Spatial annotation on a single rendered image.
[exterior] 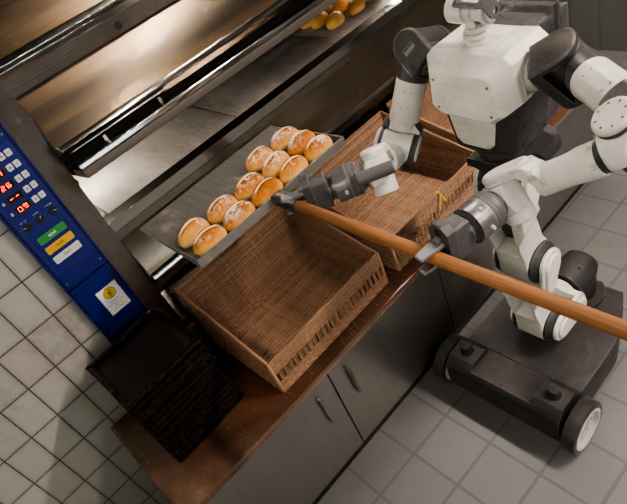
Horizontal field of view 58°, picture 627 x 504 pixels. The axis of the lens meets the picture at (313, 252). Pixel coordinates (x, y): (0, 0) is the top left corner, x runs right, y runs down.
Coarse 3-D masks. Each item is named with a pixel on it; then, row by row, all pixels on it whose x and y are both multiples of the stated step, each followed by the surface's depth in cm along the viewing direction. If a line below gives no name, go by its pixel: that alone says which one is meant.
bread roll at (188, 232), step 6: (186, 222) 148; (192, 222) 148; (198, 222) 148; (204, 222) 150; (186, 228) 147; (192, 228) 147; (198, 228) 148; (180, 234) 147; (186, 234) 147; (192, 234) 147; (180, 240) 147; (186, 240) 147; (192, 240) 147; (186, 246) 148; (192, 246) 149
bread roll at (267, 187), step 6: (264, 180) 151; (270, 180) 150; (276, 180) 151; (258, 186) 150; (264, 186) 149; (270, 186) 150; (276, 186) 151; (282, 186) 152; (252, 192) 151; (258, 192) 149; (264, 192) 149; (270, 192) 150; (252, 198) 150; (258, 198) 149; (264, 198) 149; (258, 204) 150
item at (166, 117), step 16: (336, 0) 193; (288, 16) 201; (304, 16) 187; (288, 32) 184; (240, 48) 195; (240, 64) 176; (224, 80) 174; (192, 96) 168; (176, 112) 166; (128, 128) 173; (144, 128) 161; (128, 144) 159; (80, 160) 168; (112, 160) 157; (80, 176) 160
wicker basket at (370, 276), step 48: (240, 240) 210; (288, 240) 222; (336, 240) 209; (192, 288) 201; (240, 288) 212; (288, 288) 217; (336, 288) 208; (240, 336) 207; (336, 336) 191; (288, 384) 182
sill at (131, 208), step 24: (408, 0) 237; (360, 24) 231; (384, 24) 232; (336, 48) 220; (312, 72) 214; (288, 96) 210; (240, 120) 201; (216, 144) 196; (192, 168) 192; (144, 192) 185; (120, 216) 180
